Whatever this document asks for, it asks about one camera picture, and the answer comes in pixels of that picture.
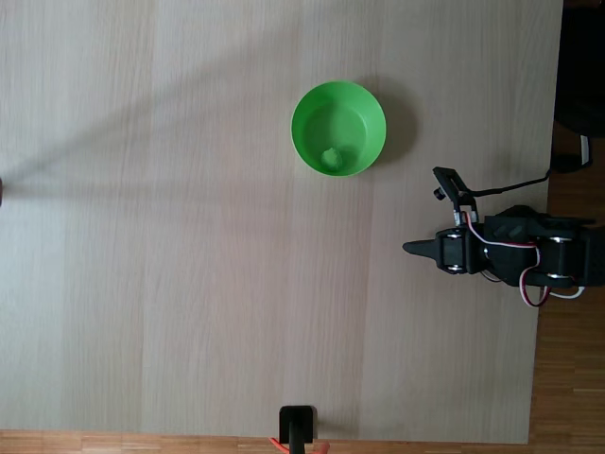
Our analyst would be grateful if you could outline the green plastic bowl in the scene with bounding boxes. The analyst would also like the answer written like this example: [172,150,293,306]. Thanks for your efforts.
[289,80,388,178]

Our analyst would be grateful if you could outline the grey chair leg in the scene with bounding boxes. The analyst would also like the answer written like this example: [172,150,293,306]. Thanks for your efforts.
[551,133,595,175]

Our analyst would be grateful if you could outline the red white servo cable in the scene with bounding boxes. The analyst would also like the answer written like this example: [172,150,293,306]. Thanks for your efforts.
[464,211,552,309]

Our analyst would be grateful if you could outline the black camera cable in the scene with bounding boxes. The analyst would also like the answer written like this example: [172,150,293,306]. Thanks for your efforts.
[467,167,554,197]

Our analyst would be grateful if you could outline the black office chair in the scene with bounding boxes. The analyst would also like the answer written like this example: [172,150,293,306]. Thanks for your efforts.
[552,0,605,138]

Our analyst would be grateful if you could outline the black table clamp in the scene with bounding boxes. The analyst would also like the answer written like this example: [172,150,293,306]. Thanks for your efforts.
[278,405,318,454]

